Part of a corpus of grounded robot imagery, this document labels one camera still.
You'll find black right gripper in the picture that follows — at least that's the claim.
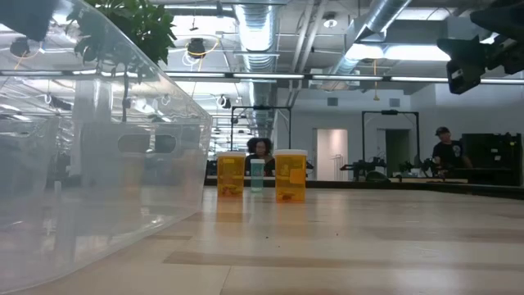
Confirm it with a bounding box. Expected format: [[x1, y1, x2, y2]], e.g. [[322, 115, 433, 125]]
[[436, 35, 524, 96]]

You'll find large amber pill bottle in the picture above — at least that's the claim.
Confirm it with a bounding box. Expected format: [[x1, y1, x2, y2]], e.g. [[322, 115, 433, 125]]
[[216, 151, 246, 198], [273, 149, 308, 203]]

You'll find small blue pill bottle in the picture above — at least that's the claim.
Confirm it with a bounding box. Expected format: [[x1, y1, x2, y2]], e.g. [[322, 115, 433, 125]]
[[250, 158, 266, 193]]

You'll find clear plastic bin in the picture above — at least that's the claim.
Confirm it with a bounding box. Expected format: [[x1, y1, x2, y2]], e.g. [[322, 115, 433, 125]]
[[0, 0, 213, 294], [0, 114, 81, 247]]

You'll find person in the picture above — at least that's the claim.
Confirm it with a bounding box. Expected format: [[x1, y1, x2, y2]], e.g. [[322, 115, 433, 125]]
[[244, 137, 276, 177], [431, 125, 474, 171]]

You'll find black cabinet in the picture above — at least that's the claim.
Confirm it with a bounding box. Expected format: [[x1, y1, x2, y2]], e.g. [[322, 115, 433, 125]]
[[461, 132, 523, 186]]

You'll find linear ceiling light strip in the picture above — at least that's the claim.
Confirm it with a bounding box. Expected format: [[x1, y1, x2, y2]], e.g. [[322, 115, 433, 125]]
[[0, 70, 524, 84]]

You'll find black hanging ceiling fixture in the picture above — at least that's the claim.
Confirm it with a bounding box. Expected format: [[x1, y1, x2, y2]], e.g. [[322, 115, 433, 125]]
[[187, 37, 207, 58], [9, 38, 31, 58]]

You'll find green leafy plant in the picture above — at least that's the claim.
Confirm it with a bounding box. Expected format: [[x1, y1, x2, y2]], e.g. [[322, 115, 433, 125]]
[[67, 0, 178, 124]]

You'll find black background station frame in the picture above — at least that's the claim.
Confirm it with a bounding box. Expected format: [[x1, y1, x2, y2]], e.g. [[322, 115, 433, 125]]
[[230, 105, 293, 152], [361, 109, 421, 165]]

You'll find yellow hanging cord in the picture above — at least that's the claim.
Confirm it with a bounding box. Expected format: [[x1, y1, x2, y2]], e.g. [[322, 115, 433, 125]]
[[372, 59, 381, 102]]

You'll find silver ventilation duct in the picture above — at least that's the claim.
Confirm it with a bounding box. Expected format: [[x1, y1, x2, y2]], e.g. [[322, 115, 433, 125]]
[[327, 0, 413, 91], [233, 2, 280, 140]]

